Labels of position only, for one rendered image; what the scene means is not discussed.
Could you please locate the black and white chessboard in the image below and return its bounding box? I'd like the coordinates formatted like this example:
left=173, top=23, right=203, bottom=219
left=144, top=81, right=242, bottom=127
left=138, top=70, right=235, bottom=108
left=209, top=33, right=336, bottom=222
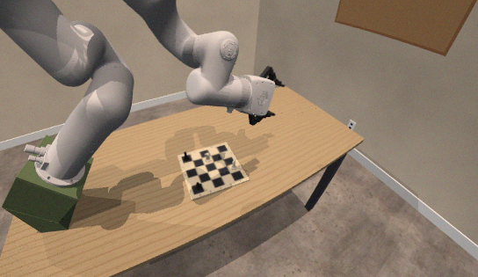
left=177, top=142, right=250, bottom=200

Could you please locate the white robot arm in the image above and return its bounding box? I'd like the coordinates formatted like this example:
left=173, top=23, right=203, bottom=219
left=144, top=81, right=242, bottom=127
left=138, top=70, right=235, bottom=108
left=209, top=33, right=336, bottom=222
left=0, top=0, right=250, bottom=187

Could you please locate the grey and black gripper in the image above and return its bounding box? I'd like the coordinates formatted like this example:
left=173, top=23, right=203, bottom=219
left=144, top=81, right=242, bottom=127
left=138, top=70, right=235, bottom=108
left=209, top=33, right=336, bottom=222
left=236, top=66, right=285, bottom=126

